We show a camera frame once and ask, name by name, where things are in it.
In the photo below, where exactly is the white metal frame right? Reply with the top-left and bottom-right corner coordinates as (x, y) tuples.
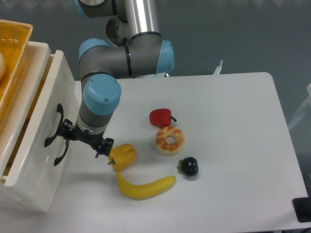
(287, 84), (311, 131)

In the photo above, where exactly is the yellow bell pepper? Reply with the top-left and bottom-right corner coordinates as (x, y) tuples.
(108, 144), (137, 172)

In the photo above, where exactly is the white drawer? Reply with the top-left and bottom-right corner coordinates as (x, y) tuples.
(5, 50), (79, 191)

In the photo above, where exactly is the red bell pepper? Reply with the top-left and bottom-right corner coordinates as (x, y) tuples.
(149, 108), (177, 128)

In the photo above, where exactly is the yellow wicker basket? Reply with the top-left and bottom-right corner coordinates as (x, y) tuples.
(0, 19), (33, 118)

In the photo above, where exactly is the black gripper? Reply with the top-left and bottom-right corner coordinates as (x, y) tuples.
(59, 119), (114, 158)

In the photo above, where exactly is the white drawer cabinet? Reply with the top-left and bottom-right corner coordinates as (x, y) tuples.
(0, 42), (79, 212)

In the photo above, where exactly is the black device at edge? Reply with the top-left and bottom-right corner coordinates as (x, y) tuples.
(292, 197), (311, 223)

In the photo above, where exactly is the yellow banana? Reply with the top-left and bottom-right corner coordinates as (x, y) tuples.
(117, 172), (176, 200)

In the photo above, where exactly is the black lower drawer handle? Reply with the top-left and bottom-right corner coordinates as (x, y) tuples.
(54, 139), (70, 166)

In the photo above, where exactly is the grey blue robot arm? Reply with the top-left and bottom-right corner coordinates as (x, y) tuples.
(55, 0), (174, 156)

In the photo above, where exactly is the dark mangosteen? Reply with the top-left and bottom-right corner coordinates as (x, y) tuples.
(177, 157), (199, 177)

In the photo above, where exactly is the glazed donut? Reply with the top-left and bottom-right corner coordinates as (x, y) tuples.
(155, 126), (185, 155)

